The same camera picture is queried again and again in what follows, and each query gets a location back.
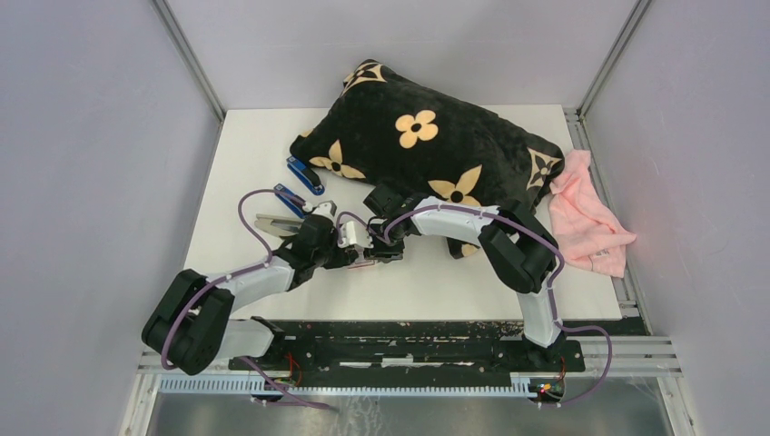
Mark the grey beige stapler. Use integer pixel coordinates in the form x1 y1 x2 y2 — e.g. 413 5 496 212
253 213 303 239

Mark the blue stapler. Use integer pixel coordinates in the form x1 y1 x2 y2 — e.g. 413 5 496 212
286 155 325 196
273 183 307 218

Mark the red white staple box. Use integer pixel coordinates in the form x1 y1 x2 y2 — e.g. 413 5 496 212
347 259 377 269

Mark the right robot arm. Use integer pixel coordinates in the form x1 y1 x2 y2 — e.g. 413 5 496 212
363 185 565 371

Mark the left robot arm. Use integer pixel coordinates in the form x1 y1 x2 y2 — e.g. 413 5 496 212
141 214 361 375

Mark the black pillow with beige flowers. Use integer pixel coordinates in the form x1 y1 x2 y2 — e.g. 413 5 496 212
289 58 566 259

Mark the pink cloth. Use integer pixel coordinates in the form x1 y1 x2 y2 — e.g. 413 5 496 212
548 150 637 279

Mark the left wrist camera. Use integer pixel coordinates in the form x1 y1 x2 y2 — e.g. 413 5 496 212
302 201 337 226

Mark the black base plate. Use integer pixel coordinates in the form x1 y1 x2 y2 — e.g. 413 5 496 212
254 319 643 388

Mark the white cable duct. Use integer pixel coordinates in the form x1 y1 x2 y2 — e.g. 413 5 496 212
158 373 546 399

